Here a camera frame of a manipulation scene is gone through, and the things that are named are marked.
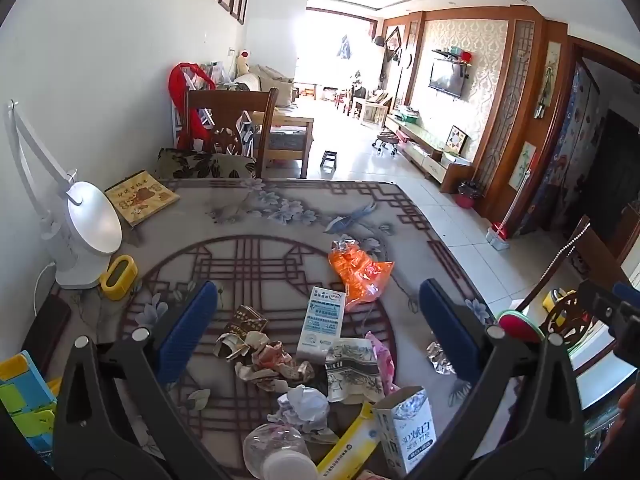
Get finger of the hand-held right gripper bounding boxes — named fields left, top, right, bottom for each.
left=577, top=280, right=640, bottom=317

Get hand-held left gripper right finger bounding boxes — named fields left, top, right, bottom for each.
left=419, top=278, right=586, bottom=480

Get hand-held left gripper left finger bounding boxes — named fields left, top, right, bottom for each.
left=52, top=280, right=236, bottom=480

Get silver foil wrapper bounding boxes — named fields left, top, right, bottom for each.
left=426, top=341, right=458, bottom=376

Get red basin with green rim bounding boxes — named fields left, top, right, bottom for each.
left=495, top=309, right=543, bottom=343

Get orange snack bag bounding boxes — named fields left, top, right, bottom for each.
left=327, top=239, right=396, bottom=313

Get white blue milk carton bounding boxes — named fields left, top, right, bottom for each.
left=296, top=286, right=347, bottom=363

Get yellow medicine box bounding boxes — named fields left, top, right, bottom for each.
left=316, top=402, right=383, bottom=480

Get carved wooden chair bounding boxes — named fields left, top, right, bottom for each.
left=512, top=215, right=608, bottom=346

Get crumpled beige paper wrapper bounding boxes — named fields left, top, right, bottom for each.
left=215, top=330, right=268, bottom=361

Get yellow plastic object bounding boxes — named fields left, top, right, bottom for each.
left=542, top=287, right=576, bottom=326

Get brown crumpled packet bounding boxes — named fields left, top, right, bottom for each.
left=223, top=304, right=268, bottom=346

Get pink plastic bag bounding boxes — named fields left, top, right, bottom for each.
left=364, top=331, right=401, bottom=396

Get yellow tape dispenser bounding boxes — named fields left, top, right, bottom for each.
left=100, top=255, right=138, bottom=302

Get crumpled red white wrapper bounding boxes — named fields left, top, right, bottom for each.
left=235, top=342, right=316, bottom=393

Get white patterned snack bag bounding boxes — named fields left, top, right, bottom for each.
left=325, top=338, right=386, bottom=403

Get mop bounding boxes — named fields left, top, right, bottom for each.
left=487, top=170, right=533, bottom=251

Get white blue cardboard box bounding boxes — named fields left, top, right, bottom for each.
left=372, top=386, right=433, bottom=478

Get patterned tablecloth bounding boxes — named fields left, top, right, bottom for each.
left=50, top=177, right=506, bottom=480

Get white crumpled paper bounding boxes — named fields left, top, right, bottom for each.
left=270, top=384, right=338, bottom=443

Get red waste bin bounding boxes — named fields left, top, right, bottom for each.
left=455, top=181, right=483, bottom=209

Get yellow printed book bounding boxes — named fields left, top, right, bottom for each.
left=105, top=170, right=181, bottom=227

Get white desk lamp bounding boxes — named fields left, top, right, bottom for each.
left=5, top=100, right=123, bottom=289

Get patterned door curtain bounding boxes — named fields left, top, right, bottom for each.
left=517, top=67, right=601, bottom=236

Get clear plastic bottle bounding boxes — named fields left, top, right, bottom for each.
left=242, top=424, right=318, bottom=480

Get floral seat cushion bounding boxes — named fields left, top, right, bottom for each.
left=155, top=147, right=257, bottom=179

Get low television cabinet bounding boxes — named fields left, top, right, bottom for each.
left=385, top=111, right=473, bottom=181

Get colourful toy blocks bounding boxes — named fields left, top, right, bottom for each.
left=0, top=350, right=63, bottom=456

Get geometric framed picture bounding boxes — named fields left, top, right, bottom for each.
left=445, top=126, right=468, bottom=156

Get rolling stool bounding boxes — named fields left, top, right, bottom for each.
left=372, top=130, right=401, bottom=157

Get dark wooden chair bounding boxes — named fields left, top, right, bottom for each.
left=185, top=87, right=279, bottom=179

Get coffee table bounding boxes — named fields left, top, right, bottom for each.
left=352, top=95, right=393, bottom=123

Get red garment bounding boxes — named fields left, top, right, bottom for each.
left=169, top=62, right=216, bottom=152

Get beige sofa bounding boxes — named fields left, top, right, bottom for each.
left=235, top=64, right=315, bottom=163

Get white bead string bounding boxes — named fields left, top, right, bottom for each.
left=547, top=220, right=591, bottom=272

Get floral wall picture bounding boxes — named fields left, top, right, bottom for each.
left=510, top=141, right=537, bottom=191

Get white lamp cable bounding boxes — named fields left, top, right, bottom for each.
left=32, top=259, right=57, bottom=322

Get narrow wall picture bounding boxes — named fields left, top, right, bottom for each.
left=542, top=41, right=562, bottom=93

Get wall television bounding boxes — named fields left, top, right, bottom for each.
left=429, top=58, right=465, bottom=97

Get wall shelf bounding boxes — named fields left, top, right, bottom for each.
left=432, top=46, right=473, bottom=67

